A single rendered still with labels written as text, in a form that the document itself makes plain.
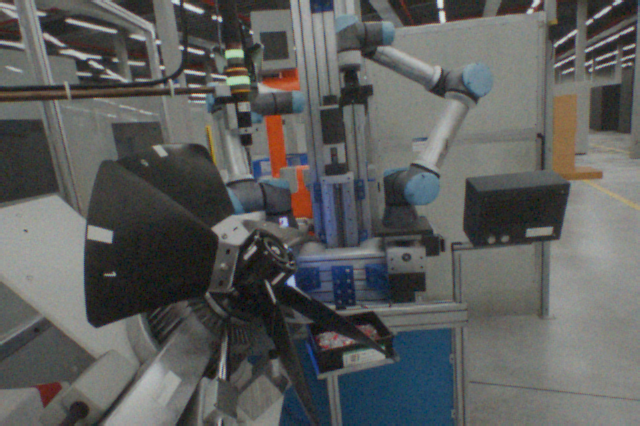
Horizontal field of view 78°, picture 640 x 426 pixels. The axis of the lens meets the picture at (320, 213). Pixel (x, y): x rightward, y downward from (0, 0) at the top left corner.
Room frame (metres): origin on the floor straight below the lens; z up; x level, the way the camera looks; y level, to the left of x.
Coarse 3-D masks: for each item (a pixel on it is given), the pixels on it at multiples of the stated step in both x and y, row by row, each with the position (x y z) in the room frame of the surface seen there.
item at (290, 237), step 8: (248, 224) 1.06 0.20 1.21; (256, 224) 1.06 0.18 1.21; (272, 224) 1.08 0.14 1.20; (248, 232) 1.00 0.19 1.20; (272, 232) 1.01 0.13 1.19; (280, 232) 1.01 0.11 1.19; (288, 232) 1.02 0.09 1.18; (296, 232) 1.04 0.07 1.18; (304, 232) 1.07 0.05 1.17; (288, 240) 0.94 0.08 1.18; (296, 240) 0.96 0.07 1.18; (304, 240) 0.97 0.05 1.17; (312, 240) 1.00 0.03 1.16; (320, 240) 1.05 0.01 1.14
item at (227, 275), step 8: (224, 248) 0.68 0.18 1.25; (232, 248) 0.70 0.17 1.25; (224, 256) 0.68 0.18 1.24; (232, 256) 0.69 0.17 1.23; (216, 264) 0.66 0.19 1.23; (232, 264) 0.69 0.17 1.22; (216, 272) 0.66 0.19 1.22; (224, 272) 0.67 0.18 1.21; (232, 272) 0.69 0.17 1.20; (216, 280) 0.66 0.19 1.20; (224, 280) 0.67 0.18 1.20; (216, 288) 0.65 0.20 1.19; (224, 288) 0.67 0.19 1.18
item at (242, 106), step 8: (240, 96) 0.83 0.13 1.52; (248, 96) 0.84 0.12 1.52; (240, 104) 0.83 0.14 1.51; (248, 104) 0.83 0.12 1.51; (240, 112) 0.83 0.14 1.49; (248, 112) 0.83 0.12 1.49; (240, 120) 0.83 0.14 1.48; (248, 120) 0.83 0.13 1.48; (248, 136) 0.83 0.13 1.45; (248, 144) 0.83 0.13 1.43
